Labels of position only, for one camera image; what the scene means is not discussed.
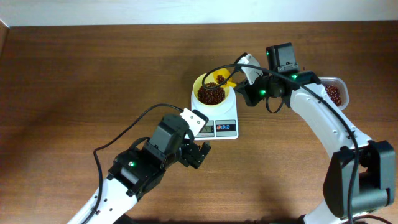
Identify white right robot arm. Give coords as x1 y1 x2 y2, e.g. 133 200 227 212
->
235 43 396 223

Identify beans in yellow bowl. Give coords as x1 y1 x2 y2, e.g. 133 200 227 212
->
197 86 226 105

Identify clear plastic bean container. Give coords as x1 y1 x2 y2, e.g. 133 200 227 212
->
319 77 349 110

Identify yellow plastic scoop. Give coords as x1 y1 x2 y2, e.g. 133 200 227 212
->
212 68 236 88

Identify yellow plastic bowl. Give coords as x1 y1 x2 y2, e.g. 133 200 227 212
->
193 73 228 104

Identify white digital kitchen scale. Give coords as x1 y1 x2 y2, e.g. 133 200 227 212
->
191 86 239 141

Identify red adzuki beans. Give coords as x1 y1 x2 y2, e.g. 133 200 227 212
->
325 85 342 106

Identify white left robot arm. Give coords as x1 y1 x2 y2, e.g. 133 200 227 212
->
70 109 211 223

